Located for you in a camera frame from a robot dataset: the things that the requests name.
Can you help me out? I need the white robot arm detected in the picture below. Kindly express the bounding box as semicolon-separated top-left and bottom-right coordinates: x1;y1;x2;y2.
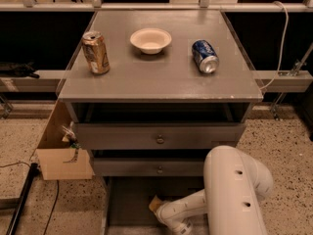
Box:
149;146;274;235

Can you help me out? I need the grey drawer cabinet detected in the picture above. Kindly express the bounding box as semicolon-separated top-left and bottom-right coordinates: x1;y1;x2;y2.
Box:
56;9;266;235

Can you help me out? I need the grey drawer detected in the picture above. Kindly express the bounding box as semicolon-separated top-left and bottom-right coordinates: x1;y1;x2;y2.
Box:
104;177;203;235
74;123;246;150
92;158;204;176

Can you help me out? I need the metal shelf bracket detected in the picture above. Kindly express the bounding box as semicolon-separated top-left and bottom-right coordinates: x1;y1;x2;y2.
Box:
270;42;313;120

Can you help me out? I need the white bowl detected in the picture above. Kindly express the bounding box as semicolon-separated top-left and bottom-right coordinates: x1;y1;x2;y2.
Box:
130;28;172;55

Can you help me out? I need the grey middle drawer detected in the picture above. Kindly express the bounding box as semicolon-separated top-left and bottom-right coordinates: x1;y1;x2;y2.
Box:
92;158;204;176

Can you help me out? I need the yellow sponge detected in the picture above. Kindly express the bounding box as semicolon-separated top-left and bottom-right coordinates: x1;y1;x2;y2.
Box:
149;196;163;212

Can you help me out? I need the black floor cable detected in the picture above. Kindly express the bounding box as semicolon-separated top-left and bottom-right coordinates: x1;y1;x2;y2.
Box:
0;161;61;235

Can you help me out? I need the gold soda can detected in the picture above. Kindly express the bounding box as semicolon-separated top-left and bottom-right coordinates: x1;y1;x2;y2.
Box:
82;30;110;75

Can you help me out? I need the grey top drawer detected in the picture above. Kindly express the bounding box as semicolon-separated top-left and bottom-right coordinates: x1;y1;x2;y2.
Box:
74;123;246;150

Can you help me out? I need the grey bottom drawer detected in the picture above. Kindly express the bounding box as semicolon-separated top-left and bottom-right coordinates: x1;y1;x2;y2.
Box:
104;177;203;235

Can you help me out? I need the black metal floor bar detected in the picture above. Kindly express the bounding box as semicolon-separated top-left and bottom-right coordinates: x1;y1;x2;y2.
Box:
6;163;38;235

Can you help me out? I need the blue soda can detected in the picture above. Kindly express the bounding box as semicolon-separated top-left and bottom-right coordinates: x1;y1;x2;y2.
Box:
192;40;219;74

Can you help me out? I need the black object on shelf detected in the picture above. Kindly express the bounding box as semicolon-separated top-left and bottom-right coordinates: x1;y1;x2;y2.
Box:
0;62;40;78

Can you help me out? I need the cardboard box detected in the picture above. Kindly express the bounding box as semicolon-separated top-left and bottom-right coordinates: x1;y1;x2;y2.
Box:
36;101;94;180

